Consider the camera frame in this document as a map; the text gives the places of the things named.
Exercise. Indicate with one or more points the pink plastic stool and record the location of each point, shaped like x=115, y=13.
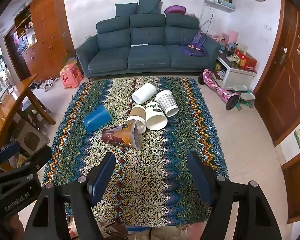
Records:
x=70, y=73

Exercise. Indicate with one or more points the wooden dining table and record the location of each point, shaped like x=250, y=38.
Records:
x=12, y=100

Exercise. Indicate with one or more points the colourful zigzag shaggy rug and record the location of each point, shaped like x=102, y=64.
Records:
x=152, y=180

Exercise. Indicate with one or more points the red cardboard box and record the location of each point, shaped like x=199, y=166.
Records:
x=246, y=60

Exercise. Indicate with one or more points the pile of shoes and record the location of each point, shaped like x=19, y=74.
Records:
x=46, y=83

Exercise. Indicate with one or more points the brown wooden door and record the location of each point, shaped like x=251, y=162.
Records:
x=282, y=80

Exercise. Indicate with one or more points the white leaf print cup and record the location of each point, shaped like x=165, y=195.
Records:
x=155, y=117

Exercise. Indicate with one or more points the white remote control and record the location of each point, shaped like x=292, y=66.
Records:
x=139, y=45

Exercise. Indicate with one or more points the grey plastic stool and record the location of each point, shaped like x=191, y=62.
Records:
x=31, y=137

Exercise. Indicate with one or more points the white fluffy mat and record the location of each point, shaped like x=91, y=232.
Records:
x=165, y=233

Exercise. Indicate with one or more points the teal square cushion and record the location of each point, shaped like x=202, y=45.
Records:
x=126, y=10
x=148, y=6

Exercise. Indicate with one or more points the plain white cup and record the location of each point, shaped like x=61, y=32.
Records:
x=145, y=92

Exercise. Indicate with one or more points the pink patterned hoverboard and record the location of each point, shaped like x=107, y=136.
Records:
x=220, y=90

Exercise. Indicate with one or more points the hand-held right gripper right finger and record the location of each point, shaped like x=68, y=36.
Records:
x=200, y=178

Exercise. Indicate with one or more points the purple backpack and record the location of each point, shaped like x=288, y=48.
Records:
x=195, y=47

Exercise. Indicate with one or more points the low wooden cabinet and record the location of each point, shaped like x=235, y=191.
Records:
x=298, y=190

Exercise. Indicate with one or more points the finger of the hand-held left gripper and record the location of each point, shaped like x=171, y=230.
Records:
x=10, y=151
x=37, y=156

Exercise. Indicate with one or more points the purple round cushion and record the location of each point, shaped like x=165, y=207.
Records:
x=175, y=10

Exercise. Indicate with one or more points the grey checkered cup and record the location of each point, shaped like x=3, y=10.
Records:
x=166, y=101

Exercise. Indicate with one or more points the blue plastic cup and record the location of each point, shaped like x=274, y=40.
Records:
x=96, y=120

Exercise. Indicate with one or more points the teal fabric sofa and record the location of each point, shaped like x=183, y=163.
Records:
x=147, y=57

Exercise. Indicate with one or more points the brown paper cup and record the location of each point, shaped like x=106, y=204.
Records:
x=136, y=113

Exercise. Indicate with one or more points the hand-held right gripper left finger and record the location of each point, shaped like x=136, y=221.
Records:
x=102, y=180

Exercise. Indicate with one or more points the white side table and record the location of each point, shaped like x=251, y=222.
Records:
x=236, y=76

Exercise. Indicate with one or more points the white plastic container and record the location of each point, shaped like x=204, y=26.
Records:
x=240, y=88
x=247, y=96

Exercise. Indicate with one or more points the pink paper bag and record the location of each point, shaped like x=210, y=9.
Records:
x=233, y=37

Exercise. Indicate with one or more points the tall wooden cabinet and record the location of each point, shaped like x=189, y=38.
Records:
x=47, y=30

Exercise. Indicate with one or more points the small cardboard box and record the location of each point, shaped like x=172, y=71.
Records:
x=71, y=63

